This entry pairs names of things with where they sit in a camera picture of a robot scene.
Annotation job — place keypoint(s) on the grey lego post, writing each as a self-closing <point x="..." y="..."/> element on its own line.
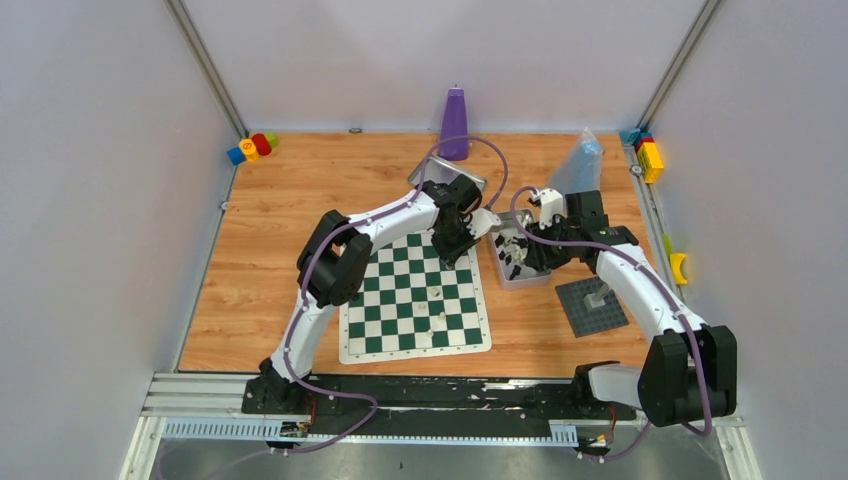
<point x="596" y="299"/>

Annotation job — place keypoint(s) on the colourful block stack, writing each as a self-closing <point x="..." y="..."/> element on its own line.
<point x="647" y="152"/>
<point x="253" y="148"/>

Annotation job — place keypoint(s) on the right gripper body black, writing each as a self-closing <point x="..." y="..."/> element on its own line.
<point x="549" y="256"/>

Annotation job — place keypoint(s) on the metal tin box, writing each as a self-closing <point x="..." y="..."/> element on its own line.
<point x="510" y="249"/>

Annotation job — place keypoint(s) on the colourful block stack right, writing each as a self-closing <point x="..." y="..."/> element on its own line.
<point x="647" y="152"/>

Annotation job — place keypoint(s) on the yellow curved block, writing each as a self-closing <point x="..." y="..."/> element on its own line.
<point x="676" y="261"/>

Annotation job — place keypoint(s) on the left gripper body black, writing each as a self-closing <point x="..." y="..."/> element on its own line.
<point x="452" y="240"/>

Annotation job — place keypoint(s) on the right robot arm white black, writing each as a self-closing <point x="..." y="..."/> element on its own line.
<point x="689" y="376"/>

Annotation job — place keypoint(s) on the purple cone bottle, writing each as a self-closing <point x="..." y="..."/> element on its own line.
<point x="454" y="145"/>

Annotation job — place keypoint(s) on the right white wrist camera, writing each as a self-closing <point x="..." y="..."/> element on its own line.
<point x="550" y="203"/>

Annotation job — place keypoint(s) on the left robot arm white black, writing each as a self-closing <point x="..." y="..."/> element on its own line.
<point x="333" y="263"/>

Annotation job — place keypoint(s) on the colourful block stack left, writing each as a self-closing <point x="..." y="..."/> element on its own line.
<point x="253" y="148"/>

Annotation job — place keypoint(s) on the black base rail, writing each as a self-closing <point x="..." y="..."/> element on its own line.
<point x="417" y="406"/>

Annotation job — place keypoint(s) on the green white chess mat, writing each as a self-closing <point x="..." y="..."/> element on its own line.
<point x="388" y="318"/>

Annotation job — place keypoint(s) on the metal tin lid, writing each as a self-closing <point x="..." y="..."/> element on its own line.
<point x="441" y="171"/>

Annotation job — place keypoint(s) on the grey lego baseplate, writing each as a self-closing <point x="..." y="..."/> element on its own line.
<point x="583" y="322"/>

